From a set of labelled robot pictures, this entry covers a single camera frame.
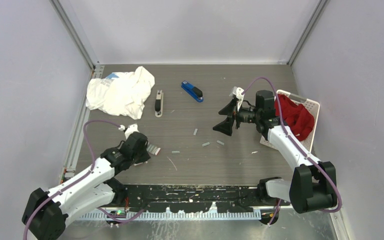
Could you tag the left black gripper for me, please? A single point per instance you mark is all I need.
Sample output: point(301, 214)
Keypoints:
point(145, 156)

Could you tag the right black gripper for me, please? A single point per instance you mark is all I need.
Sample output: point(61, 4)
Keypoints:
point(226, 126)

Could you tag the box of staples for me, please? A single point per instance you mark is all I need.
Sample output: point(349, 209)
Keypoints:
point(153, 149)

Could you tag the blue black stapler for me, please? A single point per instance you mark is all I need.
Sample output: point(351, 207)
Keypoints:
point(193, 91)

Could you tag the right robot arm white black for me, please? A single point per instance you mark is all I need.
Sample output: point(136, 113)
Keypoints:
point(313, 185)

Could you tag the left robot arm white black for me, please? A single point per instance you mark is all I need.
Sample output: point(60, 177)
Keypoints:
point(49, 212)

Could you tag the white crumpled t-shirt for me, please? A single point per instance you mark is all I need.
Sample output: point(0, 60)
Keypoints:
point(121, 93)

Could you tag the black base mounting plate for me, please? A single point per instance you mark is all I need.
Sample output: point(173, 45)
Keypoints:
point(192, 198)

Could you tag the red cloth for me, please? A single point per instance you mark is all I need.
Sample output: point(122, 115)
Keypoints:
point(300, 121)

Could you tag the white plastic basket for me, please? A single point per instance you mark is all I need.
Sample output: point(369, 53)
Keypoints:
point(312, 106)

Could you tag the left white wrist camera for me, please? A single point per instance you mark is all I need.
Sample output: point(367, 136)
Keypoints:
point(128, 130)

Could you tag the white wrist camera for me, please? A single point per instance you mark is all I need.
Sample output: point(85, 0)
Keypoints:
point(238, 93)
point(128, 130)

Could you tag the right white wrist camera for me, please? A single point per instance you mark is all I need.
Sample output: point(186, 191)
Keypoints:
point(238, 93)

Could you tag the white perforated cable rail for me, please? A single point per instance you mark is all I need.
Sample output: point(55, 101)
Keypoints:
point(211, 215)

